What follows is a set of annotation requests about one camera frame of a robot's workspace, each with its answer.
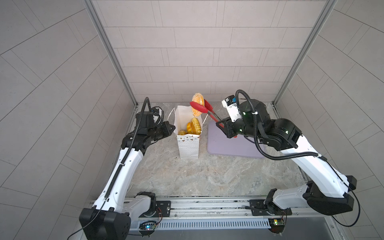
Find aluminium left corner profile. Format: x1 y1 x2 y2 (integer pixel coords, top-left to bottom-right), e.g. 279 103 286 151
83 0 138 106

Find green circuit board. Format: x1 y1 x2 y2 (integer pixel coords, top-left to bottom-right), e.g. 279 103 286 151
139 221 158 231
268 219 286 234

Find striped spiral bread roll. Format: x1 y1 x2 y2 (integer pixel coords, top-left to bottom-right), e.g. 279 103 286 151
187 118 202 135

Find aluminium corner profile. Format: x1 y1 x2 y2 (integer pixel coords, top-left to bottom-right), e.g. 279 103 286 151
273 0 337 106
83 0 138 106

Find left green circuit board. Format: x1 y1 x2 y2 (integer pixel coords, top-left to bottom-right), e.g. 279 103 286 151
139 221 158 231

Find white cartoon animal paper bag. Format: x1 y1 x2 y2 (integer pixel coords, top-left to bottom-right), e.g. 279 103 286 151
168 106 202 160

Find aluminium right corner profile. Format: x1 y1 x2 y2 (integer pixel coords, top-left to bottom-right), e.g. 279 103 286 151
273 0 337 106

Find red steel kitchen tongs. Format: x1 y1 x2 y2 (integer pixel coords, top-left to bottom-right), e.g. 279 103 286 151
190 100 222 123

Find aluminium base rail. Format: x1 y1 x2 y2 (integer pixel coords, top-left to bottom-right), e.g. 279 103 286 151
124 197 335 236

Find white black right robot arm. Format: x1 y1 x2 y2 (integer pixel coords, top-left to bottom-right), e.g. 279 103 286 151
216 90 360 219

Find right green circuit board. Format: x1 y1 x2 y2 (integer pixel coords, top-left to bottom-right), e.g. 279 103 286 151
268 219 286 234

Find lavender plastic tray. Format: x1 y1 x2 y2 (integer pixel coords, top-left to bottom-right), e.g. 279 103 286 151
207 121 264 159

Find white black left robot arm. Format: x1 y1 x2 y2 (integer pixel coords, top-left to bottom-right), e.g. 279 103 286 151
79 98 176 240

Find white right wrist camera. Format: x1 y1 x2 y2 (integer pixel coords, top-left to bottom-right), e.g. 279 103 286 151
222 95 242 122

